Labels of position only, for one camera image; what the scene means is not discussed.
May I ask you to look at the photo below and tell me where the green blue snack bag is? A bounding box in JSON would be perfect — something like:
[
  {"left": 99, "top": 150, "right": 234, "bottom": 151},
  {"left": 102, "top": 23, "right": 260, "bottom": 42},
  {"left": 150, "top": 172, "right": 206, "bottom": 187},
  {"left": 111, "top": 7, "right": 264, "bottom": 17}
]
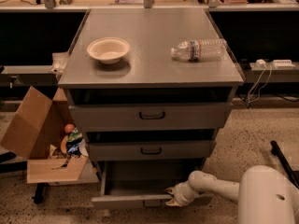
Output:
[{"left": 65, "top": 128, "right": 83, "bottom": 156}]

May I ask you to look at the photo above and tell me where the grey low side shelf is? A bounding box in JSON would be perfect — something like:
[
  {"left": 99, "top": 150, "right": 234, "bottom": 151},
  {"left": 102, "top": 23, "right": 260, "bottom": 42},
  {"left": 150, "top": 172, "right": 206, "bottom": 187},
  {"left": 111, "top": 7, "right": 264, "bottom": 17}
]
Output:
[{"left": 0, "top": 52, "right": 69, "bottom": 88}]

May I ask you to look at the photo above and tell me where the white power adapter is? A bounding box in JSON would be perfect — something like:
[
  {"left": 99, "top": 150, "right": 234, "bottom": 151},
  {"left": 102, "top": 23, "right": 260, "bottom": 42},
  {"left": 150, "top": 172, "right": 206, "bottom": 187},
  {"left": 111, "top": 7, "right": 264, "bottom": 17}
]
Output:
[{"left": 255, "top": 59, "right": 266, "bottom": 68}]

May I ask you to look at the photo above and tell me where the orange ball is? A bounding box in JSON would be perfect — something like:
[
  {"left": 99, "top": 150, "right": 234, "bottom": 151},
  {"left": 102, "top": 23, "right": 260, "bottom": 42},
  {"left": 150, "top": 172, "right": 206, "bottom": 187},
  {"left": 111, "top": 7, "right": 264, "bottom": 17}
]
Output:
[{"left": 64, "top": 124, "right": 75, "bottom": 134}]

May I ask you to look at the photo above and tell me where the grey middle drawer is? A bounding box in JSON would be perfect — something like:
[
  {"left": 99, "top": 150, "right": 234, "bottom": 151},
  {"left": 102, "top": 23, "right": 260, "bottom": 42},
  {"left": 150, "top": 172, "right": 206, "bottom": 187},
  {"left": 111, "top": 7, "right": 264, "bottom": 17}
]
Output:
[{"left": 88, "top": 140, "right": 216, "bottom": 161}]

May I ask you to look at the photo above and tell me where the grey top drawer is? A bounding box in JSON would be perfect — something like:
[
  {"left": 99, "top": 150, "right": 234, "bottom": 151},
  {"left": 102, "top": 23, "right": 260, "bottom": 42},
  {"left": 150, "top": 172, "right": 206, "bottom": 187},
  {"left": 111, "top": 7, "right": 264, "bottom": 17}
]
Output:
[{"left": 69, "top": 103, "right": 232, "bottom": 132}]

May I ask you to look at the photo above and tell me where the grey drawer cabinet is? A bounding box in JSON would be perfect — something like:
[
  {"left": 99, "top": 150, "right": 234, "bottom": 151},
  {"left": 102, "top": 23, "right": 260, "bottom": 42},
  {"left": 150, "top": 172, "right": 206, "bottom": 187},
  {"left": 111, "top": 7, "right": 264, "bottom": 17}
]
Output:
[{"left": 57, "top": 7, "right": 245, "bottom": 185}]

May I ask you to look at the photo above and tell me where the brown cardboard box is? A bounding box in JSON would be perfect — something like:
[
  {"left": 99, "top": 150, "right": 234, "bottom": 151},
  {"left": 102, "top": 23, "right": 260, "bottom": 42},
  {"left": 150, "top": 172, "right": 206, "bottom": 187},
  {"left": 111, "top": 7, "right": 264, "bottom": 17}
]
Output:
[{"left": 1, "top": 87, "right": 88, "bottom": 184}]

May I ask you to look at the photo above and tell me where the white power strip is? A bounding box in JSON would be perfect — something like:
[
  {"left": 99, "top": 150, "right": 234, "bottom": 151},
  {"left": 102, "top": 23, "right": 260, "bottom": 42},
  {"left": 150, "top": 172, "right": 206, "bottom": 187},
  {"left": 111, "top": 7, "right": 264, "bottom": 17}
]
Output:
[{"left": 272, "top": 60, "right": 294, "bottom": 68}]

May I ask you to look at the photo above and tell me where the grey bottom drawer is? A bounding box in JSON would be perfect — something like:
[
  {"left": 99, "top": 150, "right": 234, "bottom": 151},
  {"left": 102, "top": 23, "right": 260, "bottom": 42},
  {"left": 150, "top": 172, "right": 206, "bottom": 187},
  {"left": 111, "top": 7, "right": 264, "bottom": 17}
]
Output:
[{"left": 92, "top": 159, "right": 203, "bottom": 209}]

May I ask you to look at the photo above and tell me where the clear plastic water bottle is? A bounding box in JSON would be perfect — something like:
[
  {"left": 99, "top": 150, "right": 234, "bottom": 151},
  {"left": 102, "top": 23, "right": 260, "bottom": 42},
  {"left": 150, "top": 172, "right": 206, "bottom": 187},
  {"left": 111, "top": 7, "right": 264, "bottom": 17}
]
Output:
[{"left": 170, "top": 38, "right": 227, "bottom": 62}]

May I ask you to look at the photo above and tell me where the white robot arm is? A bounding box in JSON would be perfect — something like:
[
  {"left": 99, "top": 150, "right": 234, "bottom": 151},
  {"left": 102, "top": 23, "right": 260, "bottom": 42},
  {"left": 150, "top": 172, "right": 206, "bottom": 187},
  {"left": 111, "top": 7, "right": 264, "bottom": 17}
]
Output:
[{"left": 165, "top": 165, "right": 299, "bottom": 224}]

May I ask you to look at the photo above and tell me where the black stand leg left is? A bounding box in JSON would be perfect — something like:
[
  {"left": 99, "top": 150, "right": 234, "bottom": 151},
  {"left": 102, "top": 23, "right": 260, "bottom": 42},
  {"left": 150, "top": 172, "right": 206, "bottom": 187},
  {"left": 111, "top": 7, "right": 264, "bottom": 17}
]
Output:
[{"left": 33, "top": 183, "right": 46, "bottom": 204}]

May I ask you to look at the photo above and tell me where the beige paper bowl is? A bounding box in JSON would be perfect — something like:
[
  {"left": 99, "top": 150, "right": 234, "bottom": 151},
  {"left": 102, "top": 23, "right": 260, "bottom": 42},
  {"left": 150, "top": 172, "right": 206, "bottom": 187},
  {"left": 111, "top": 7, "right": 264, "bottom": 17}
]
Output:
[{"left": 87, "top": 37, "right": 130, "bottom": 64}]

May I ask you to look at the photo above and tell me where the white cable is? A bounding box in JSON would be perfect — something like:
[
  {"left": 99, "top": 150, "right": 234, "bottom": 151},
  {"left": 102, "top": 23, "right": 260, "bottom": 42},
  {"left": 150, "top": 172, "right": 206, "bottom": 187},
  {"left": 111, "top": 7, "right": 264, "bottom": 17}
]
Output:
[{"left": 246, "top": 63, "right": 273, "bottom": 105}]

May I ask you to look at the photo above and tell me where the grey drawer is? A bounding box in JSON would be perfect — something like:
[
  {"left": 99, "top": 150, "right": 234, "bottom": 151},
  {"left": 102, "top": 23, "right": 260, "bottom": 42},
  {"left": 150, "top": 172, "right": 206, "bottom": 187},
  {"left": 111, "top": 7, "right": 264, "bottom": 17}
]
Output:
[
  {"left": 92, "top": 159, "right": 203, "bottom": 209},
  {"left": 88, "top": 140, "right": 216, "bottom": 161},
  {"left": 69, "top": 103, "right": 232, "bottom": 132}
]

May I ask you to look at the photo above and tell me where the black floor bar right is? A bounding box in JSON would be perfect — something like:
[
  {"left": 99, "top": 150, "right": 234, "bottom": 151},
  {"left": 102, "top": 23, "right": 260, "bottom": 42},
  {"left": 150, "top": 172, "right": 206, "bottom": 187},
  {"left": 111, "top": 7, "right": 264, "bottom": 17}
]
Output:
[{"left": 270, "top": 140, "right": 299, "bottom": 189}]

